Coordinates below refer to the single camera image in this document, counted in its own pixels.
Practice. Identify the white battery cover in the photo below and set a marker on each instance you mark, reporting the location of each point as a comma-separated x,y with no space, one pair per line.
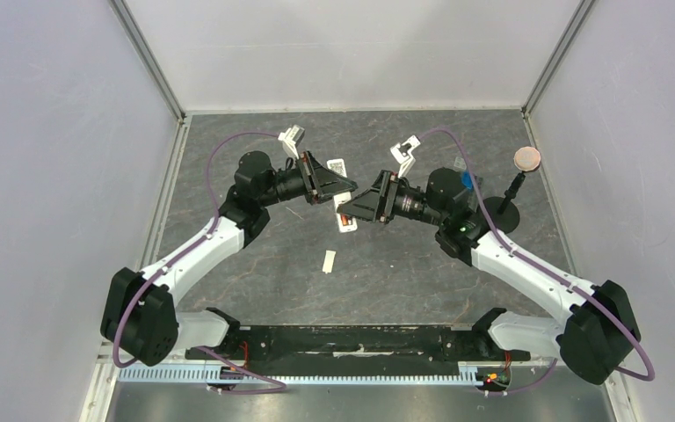
328,261

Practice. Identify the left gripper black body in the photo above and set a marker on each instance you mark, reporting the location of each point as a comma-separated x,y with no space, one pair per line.
302,169

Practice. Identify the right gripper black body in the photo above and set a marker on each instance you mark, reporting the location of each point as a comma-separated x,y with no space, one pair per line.
384,196

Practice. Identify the black stand with pink disc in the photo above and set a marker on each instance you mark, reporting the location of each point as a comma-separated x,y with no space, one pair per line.
512,192

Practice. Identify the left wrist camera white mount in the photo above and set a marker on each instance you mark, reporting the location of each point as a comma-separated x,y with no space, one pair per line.
290,140

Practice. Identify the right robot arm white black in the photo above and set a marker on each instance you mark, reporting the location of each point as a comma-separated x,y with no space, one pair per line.
591,328

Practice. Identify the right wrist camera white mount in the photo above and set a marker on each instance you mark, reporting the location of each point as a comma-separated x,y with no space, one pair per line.
403,153

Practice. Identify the white slotted cable duct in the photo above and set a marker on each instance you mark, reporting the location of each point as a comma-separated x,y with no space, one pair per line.
213,372

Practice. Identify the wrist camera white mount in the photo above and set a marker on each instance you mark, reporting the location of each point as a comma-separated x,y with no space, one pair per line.
290,140
403,153

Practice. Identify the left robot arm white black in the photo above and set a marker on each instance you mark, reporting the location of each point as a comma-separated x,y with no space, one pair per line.
141,319

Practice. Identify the blue lego brick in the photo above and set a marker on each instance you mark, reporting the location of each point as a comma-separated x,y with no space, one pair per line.
468,180

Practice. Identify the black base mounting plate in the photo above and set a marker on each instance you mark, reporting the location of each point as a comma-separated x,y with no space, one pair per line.
360,350

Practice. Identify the clear plastic block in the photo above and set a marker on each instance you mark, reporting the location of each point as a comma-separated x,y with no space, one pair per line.
460,164

